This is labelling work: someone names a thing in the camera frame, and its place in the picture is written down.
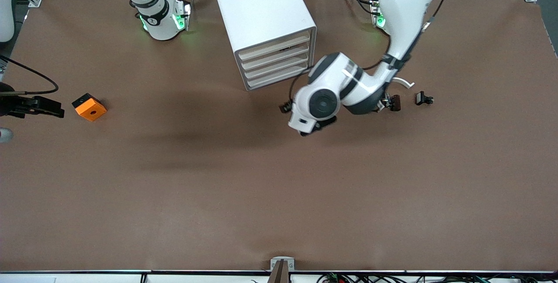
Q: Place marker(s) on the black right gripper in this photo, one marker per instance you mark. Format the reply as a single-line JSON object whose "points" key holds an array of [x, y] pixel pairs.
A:
{"points": [[9, 105]]}

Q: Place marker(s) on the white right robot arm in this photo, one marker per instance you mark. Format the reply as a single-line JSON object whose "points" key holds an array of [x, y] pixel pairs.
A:
{"points": [[157, 21]]}

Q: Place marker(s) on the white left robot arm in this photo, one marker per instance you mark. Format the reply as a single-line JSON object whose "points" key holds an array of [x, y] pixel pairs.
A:
{"points": [[405, 8]]}

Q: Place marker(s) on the orange and black block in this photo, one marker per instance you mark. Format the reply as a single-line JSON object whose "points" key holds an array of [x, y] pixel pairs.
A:
{"points": [[91, 110]]}

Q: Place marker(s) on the small black clip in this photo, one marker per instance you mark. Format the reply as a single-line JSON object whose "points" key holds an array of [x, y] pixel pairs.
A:
{"points": [[420, 98]]}

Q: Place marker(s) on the grey metal bracket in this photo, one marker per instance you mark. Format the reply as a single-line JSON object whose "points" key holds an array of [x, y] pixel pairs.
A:
{"points": [[273, 263]]}

